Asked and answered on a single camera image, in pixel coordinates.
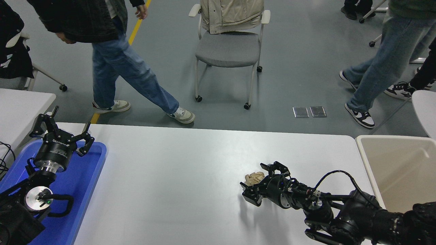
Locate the black jacket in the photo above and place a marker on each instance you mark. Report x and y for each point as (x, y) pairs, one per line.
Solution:
(17, 54)

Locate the person's left hand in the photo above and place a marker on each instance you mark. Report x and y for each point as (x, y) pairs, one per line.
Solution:
(141, 12)

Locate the tan paper ball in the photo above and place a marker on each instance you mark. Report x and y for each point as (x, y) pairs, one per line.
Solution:
(253, 177)

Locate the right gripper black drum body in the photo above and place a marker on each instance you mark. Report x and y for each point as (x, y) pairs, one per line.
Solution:
(277, 192)

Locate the white frame castor chair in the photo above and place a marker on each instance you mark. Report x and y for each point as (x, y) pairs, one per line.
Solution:
(13, 83)

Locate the metal floor plate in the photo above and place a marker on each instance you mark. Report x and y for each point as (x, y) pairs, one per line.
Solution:
(300, 112)
(318, 111)

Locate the person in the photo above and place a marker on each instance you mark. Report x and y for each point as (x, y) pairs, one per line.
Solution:
(391, 51)
(425, 73)
(119, 61)
(351, 12)

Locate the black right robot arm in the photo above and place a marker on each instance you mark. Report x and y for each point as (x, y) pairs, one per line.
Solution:
(361, 214)

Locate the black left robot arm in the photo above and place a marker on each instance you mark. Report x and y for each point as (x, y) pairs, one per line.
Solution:
(18, 221)

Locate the white swivel chair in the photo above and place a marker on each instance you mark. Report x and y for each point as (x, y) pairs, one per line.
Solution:
(372, 44)

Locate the large pale bin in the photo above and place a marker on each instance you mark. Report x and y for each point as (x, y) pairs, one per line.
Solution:
(402, 163)

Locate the person's right hand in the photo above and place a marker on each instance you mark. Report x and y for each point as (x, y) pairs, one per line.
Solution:
(64, 38)

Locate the white rectangular side table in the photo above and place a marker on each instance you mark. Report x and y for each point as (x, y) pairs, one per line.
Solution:
(20, 109)

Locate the white round table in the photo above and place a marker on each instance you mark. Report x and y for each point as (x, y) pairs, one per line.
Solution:
(425, 109)

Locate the grey seat white frame chair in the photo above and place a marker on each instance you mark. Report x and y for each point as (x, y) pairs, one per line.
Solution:
(226, 51)

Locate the beige jacket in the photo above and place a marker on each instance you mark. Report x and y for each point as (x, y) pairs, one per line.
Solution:
(231, 15)

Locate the blue plastic tray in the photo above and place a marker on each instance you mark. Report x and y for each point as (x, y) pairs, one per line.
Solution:
(85, 177)

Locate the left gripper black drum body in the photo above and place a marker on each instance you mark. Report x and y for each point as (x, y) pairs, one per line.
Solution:
(54, 151)

